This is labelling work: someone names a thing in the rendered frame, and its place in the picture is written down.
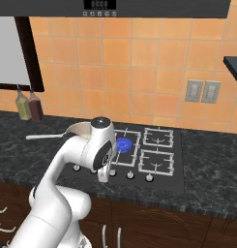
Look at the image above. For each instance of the blue burner flame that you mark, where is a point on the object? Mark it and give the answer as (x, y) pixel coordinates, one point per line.
(124, 144)

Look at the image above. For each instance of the silver hob knob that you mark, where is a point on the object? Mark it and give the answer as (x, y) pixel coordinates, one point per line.
(93, 170)
(113, 173)
(130, 175)
(77, 167)
(149, 177)

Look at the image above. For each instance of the dark brown drawer front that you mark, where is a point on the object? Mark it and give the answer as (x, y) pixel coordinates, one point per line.
(13, 237)
(16, 210)

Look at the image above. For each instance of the window with dark frame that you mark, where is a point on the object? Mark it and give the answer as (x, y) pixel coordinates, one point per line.
(10, 48)

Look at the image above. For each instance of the olive yellow bottle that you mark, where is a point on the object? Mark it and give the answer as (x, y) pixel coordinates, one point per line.
(23, 108)

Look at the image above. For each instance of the dark wall shelf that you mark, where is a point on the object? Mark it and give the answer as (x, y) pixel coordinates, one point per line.
(234, 66)

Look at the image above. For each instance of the black gas hob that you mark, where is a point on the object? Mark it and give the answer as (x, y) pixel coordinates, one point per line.
(162, 185)

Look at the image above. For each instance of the dark brown cupboard door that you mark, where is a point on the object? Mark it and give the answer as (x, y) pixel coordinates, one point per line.
(95, 223)
(162, 227)
(228, 234)

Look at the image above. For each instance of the grey wall socket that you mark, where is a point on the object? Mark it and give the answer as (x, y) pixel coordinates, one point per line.
(194, 91)
(211, 92)

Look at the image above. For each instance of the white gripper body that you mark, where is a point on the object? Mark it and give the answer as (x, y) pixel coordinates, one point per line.
(103, 174)

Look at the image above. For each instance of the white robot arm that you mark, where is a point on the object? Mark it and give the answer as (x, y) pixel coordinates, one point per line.
(60, 168)

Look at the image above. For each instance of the dark red bottle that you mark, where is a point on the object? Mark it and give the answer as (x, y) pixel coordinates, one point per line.
(36, 109)

